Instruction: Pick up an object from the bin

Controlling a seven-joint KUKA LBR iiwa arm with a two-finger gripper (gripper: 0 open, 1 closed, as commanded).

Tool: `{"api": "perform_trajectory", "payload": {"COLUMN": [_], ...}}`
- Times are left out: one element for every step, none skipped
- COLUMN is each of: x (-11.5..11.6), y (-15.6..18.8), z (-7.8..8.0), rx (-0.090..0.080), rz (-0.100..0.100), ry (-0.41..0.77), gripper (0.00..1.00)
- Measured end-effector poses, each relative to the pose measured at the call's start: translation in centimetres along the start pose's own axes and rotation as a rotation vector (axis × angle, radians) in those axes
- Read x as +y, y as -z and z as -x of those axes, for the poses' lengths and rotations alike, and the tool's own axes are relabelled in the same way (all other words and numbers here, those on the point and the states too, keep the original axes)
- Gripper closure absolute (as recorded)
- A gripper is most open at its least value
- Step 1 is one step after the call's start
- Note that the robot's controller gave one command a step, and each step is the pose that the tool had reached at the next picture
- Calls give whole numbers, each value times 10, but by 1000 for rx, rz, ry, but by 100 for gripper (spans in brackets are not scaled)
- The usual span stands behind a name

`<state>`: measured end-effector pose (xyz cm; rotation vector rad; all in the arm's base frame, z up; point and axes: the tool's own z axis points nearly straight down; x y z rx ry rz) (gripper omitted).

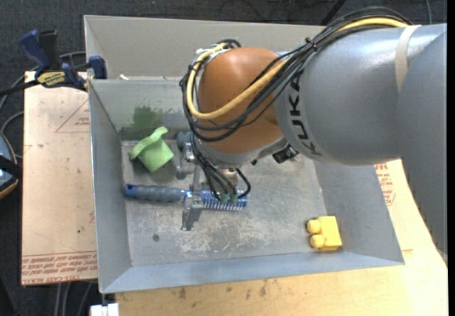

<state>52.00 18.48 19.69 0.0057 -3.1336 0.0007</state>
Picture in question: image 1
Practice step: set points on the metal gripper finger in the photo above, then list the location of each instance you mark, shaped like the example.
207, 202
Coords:
190, 215
185, 168

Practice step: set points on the green plastic cup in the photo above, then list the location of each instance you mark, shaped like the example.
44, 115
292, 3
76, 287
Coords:
153, 154

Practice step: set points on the grey metal bin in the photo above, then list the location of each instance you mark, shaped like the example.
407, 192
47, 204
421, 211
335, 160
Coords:
270, 229

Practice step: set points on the yellow toy block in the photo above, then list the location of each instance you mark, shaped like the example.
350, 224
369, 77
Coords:
327, 232

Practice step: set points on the brown cardboard board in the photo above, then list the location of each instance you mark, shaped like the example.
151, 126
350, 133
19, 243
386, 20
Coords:
57, 172

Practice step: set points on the black cylinder on white bracket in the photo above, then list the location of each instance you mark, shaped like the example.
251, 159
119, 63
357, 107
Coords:
284, 155

